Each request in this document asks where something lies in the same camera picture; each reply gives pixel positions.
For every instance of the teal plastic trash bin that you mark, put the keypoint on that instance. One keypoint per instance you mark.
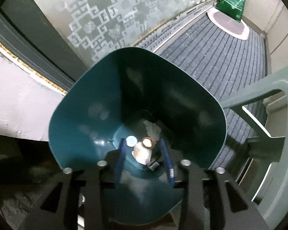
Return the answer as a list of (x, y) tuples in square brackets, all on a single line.
[(113, 98)]

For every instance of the oval pink grey mat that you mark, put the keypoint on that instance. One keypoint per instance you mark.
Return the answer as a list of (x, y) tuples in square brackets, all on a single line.
[(232, 27)]

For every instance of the white round lid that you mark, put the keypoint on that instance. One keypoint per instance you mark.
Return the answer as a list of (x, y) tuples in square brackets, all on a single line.
[(131, 141)]

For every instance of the crumpled white tissue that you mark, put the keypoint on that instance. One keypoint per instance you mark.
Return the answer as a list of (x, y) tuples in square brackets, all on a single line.
[(153, 130)]

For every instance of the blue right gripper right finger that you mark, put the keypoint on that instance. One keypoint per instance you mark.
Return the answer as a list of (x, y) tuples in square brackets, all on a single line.
[(167, 162)]

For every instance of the grey green plastic chair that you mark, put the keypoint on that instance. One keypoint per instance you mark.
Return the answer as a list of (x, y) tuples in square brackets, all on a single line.
[(264, 107)]

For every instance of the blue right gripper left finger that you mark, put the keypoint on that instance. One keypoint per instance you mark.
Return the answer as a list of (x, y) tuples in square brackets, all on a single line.
[(121, 155)]

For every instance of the green rice bag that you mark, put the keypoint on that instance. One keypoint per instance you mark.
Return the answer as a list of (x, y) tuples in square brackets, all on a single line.
[(232, 8)]

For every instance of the small white yogurt bottle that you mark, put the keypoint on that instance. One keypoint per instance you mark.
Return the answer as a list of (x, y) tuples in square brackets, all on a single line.
[(142, 151)]

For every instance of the grey striped floor runner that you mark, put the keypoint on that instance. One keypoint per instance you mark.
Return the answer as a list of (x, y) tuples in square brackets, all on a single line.
[(223, 65)]

